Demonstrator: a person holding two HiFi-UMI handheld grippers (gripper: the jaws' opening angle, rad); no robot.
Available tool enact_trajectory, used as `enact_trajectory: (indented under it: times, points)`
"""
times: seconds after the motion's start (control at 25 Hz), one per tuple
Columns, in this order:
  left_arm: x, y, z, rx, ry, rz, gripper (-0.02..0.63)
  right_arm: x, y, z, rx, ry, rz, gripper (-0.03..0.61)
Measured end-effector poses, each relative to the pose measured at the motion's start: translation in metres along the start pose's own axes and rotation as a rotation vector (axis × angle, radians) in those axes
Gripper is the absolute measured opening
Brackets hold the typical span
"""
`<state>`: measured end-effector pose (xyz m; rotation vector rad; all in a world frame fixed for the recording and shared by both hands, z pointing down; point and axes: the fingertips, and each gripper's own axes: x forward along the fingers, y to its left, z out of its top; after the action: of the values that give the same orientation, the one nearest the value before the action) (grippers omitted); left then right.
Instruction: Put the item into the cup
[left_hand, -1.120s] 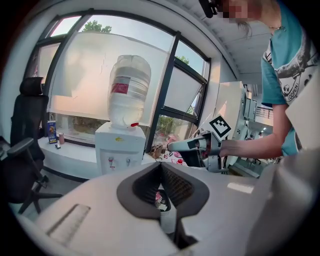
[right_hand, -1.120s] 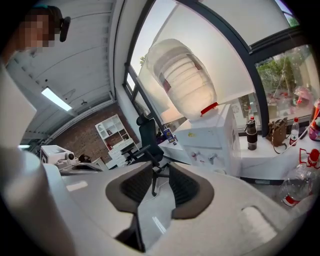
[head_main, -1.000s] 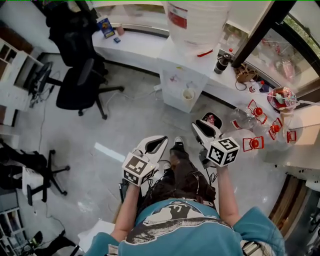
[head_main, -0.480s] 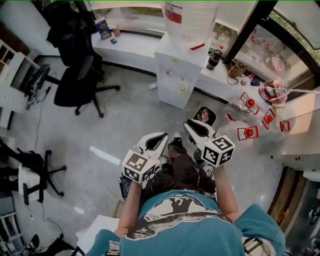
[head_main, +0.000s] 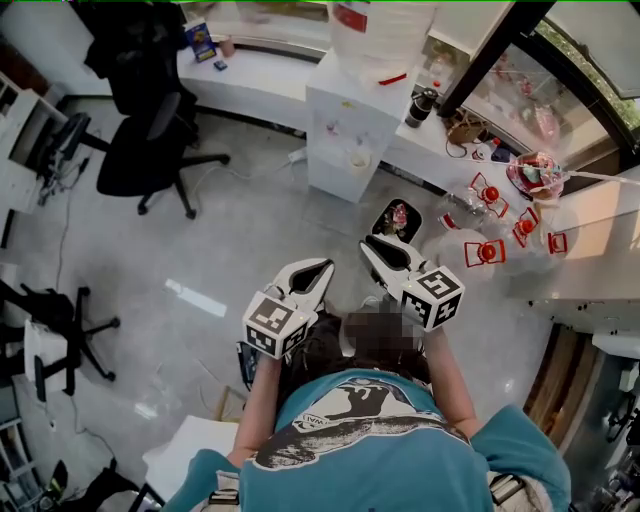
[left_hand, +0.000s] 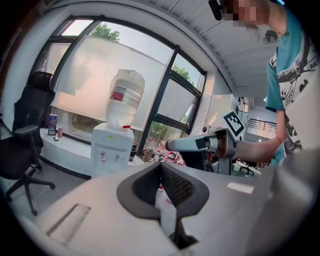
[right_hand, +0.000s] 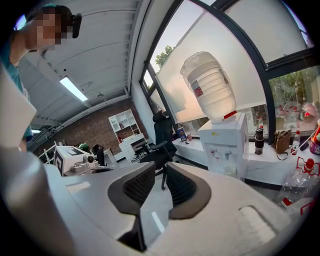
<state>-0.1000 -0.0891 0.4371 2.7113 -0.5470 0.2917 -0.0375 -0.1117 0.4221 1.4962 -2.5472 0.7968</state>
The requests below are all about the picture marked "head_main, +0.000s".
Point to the white bottle with red cap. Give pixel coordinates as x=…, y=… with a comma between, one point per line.
x=486, y=150

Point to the black window post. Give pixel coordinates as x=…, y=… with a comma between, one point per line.
x=482, y=60

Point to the white shelf unit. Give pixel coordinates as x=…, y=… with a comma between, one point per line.
x=20, y=150

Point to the person's left forearm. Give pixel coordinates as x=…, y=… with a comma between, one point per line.
x=257, y=405

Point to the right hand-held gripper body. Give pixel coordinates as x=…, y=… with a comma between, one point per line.
x=435, y=295

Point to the pale paper cup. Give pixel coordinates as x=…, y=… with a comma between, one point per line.
x=360, y=162

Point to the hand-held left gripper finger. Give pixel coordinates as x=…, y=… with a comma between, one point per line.
x=285, y=277
x=322, y=290

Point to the brown woven bag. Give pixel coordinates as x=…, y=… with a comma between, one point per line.
x=465, y=127

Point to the black trash bin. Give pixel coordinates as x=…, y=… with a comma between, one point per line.
x=396, y=220

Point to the white water dispenser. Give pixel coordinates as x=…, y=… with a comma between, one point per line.
x=350, y=115

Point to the wooden panel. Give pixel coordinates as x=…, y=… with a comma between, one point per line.
x=560, y=385

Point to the large clear water bottle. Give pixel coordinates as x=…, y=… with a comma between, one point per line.
x=380, y=35

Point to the white flat board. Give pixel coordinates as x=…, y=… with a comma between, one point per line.
x=185, y=455

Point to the white table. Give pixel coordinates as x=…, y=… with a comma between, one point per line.
x=585, y=240

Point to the blue printed box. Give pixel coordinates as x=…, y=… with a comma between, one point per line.
x=201, y=40

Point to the small blue packet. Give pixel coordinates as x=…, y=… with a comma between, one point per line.
x=219, y=64

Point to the white window counter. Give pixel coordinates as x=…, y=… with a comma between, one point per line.
x=250, y=82

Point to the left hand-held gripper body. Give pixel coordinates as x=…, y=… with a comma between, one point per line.
x=276, y=320

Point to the black office chair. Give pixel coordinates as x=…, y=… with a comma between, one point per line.
x=150, y=130

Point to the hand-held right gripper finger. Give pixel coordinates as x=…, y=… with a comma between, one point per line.
x=400, y=250
x=381, y=267

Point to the person's teal printed shirt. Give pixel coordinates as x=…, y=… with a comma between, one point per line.
x=370, y=465

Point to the pink round bowl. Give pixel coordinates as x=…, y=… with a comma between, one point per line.
x=532, y=172

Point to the person's right forearm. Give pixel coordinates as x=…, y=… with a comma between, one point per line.
x=450, y=380

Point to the pink cup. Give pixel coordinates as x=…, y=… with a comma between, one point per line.
x=227, y=47

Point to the black bag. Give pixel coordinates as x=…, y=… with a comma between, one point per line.
x=97, y=487

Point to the black thermos flask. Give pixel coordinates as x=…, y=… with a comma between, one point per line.
x=421, y=107

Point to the black swivel chair white seat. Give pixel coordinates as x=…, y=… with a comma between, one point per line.
x=60, y=330

